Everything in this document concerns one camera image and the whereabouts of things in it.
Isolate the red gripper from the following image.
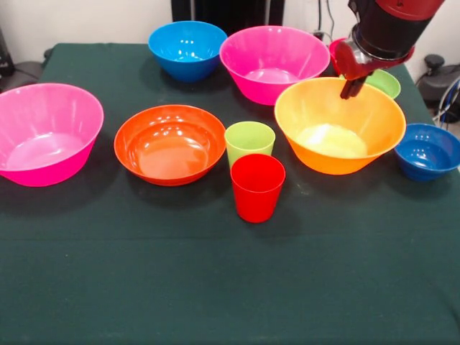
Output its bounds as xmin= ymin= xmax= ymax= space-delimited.
xmin=336 ymin=37 xmax=416 ymax=101

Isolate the large orange bowl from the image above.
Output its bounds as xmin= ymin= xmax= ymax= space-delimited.
xmin=274 ymin=77 xmax=407 ymax=176

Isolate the green cup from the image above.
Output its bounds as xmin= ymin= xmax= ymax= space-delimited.
xmin=224 ymin=121 xmax=277 ymax=170

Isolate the red cup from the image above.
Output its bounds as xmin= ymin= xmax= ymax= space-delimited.
xmin=230 ymin=153 xmax=287 ymax=224

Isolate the orange-red bowl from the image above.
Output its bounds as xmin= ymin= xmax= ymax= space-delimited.
xmin=114 ymin=104 xmax=227 ymax=187

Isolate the small green bowl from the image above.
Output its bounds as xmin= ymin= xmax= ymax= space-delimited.
xmin=339 ymin=69 xmax=402 ymax=101

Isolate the small crimson bowl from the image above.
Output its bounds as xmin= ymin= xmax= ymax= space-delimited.
xmin=328 ymin=37 xmax=349 ymax=76

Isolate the large pink bowl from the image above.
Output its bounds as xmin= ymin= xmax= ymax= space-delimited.
xmin=0 ymin=83 xmax=105 ymax=188
xmin=218 ymin=25 xmax=331 ymax=106

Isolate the small dark blue bowl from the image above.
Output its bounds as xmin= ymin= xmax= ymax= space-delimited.
xmin=393 ymin=123 xmax=460 ymax=182

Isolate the light blue bowl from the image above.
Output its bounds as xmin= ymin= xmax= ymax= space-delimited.
xmin=147 ymin=20 xmax=229 ymax=83

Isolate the dark green tablecloth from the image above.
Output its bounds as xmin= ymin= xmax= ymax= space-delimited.
xmin=0 ymin=42 xmax=460 ymax=345

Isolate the black cable with plug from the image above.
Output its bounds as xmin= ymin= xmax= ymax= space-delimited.
xmin=312 ymin=0 xmax=336 ymax=41

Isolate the tangle of cables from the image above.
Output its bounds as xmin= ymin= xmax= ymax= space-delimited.
xmin=431 ymin=78 xmax=460 ymax=125

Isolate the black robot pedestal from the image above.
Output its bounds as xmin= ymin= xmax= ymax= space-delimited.
xmin=171 ymin=0 xmax=288 ymax=37

